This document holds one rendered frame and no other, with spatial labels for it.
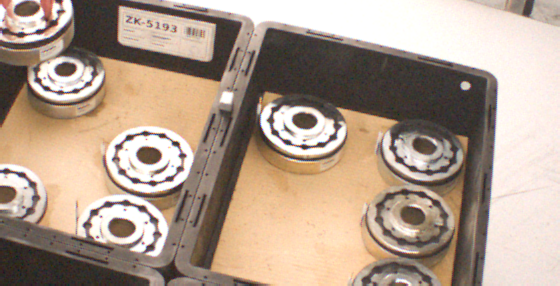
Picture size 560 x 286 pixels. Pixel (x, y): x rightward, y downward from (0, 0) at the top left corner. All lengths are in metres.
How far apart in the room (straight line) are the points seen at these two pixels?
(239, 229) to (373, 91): 0.26
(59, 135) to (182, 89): 0.18
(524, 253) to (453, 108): 0.23
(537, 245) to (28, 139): 0.68
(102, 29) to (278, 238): 0.36
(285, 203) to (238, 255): 0.10
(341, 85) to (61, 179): 0.36
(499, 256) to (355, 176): 0.26
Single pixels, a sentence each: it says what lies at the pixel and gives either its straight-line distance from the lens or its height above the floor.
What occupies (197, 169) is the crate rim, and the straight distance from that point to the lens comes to 1.08.
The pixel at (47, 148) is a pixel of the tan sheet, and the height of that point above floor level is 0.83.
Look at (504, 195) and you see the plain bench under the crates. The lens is 1.45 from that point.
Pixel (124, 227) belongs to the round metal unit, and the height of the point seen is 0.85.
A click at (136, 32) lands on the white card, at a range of 1.31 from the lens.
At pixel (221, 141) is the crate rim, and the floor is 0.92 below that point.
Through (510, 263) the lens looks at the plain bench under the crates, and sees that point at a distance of 1.37.
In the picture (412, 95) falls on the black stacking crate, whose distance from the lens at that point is 1.29.
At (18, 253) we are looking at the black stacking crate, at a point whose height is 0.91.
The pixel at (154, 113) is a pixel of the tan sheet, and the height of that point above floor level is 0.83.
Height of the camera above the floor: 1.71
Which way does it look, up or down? 44 degrees down
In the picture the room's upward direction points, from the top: 9 degrees clockwise
